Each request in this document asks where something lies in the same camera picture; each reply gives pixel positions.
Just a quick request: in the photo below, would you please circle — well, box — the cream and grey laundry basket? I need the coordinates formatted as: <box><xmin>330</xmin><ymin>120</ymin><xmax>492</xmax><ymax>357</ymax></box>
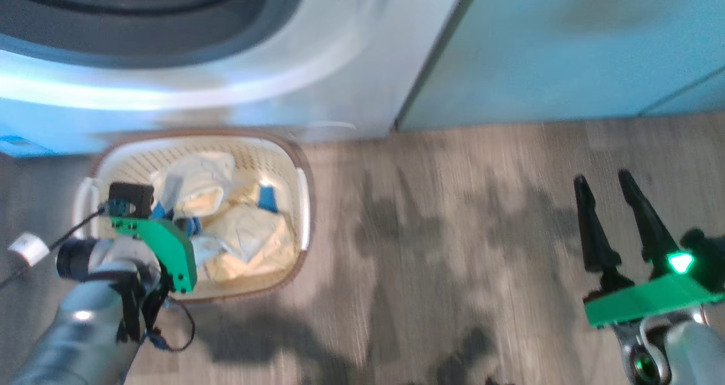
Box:
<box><xmin>72</xmin><ymin>127</ymin><xmax>313</xmax><ymax>305</ymax></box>

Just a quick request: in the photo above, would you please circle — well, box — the blue energy label sticker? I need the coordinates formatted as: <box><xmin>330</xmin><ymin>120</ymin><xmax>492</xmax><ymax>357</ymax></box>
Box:
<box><xmin>0</xmin><ymin>136</ymin><xmax>40</xmax><ymax>158</ymax></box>

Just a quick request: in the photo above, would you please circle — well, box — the white front-load washing machine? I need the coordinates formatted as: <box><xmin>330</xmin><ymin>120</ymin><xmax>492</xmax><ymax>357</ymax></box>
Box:
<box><xmin>0</xmin><ymin>0</ymin><xmax>488</xmax><ymax>158</ymax></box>

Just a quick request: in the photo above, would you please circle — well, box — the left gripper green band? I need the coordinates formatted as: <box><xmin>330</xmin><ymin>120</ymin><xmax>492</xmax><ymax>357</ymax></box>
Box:
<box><xmin>109</xmin><ymin>216</ymin><xmax>198</xmax><ymax>294</ymax></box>

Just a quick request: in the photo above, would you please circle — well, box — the pale green cabinet panel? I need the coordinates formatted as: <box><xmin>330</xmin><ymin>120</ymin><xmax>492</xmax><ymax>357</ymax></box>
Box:
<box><xmin>396</xmin><ymin>0</ymin><xmax>725</xmax><ymax>131</ymax></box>

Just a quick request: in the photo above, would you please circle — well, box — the thin black looped gripper cable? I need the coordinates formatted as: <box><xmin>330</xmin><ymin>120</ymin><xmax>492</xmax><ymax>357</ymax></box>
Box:
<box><xmin>144</xmin><ymin>300</ymin><xmax>196</xmax><ymax>352</ymax></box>

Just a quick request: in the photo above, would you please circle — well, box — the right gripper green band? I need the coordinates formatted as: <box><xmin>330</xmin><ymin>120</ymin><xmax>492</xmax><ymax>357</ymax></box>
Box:
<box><xmin>573</xmin><ymin>170</ymin><xmax>725</xmax><ymax>329</ymax></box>

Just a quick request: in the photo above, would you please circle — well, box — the thin black camera cable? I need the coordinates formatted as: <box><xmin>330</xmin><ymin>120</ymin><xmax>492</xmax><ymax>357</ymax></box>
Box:
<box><xmin>0</xmin><ymin>207</ymin><xmax>108</xmax><ymax>289</ymax></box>

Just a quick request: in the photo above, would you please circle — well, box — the white garment with blue trim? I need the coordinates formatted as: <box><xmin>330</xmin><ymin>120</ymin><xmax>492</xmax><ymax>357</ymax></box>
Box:
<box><xmin>148</xmin><ymin>150</ymin><xmax>281</xmax><ymax>264</ymax></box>

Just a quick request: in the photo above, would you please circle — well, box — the white cable tag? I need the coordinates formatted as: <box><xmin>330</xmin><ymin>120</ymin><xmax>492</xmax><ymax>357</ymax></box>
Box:
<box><xmin>8</xmin><ymin>232</ymin><xmax>50</xmax><ymax>267</ymax></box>

